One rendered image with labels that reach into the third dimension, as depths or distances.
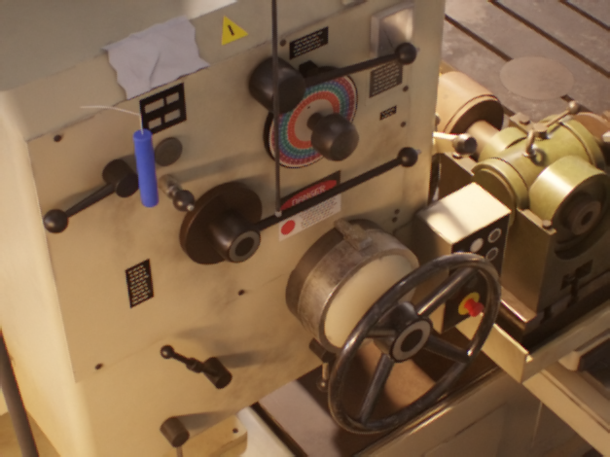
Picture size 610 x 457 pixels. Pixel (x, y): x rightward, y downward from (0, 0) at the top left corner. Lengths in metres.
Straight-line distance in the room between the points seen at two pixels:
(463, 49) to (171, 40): 1.67
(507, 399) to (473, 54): 0.91
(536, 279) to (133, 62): 1.12
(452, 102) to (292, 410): 0.81
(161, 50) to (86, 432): 0.70
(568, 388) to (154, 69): 1.47
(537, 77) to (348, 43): 1.39
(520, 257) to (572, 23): 1.08
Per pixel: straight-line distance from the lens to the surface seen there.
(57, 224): 1.67
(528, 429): 3.34
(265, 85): 1.75
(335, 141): 1.83
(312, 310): 2.08
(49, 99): 1.65
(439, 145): 2.24
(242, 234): 1.85
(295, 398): 2.88
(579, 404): 2.84
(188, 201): 1.75
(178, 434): 2.15
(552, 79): 3.22
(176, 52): 1.72
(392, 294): 1.91
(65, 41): 1.72
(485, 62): 3.25
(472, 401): 2.99
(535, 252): 2.48
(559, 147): 2.54
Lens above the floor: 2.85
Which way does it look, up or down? 43 degrees down
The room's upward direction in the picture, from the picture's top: straight up
